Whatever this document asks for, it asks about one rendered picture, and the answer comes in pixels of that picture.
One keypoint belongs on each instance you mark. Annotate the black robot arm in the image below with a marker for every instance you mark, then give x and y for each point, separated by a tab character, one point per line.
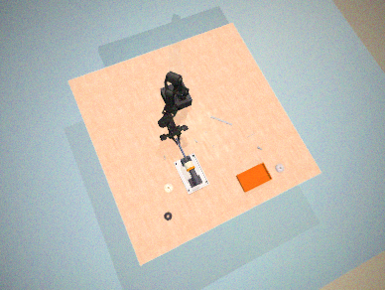
181	93

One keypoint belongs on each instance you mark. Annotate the cream flat washer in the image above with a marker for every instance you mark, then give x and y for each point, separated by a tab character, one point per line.
170	189

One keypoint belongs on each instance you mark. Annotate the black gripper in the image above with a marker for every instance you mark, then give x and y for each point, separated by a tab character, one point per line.
164	136

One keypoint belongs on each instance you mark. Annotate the orange shallow open tray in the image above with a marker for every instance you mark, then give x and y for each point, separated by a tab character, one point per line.
253	177

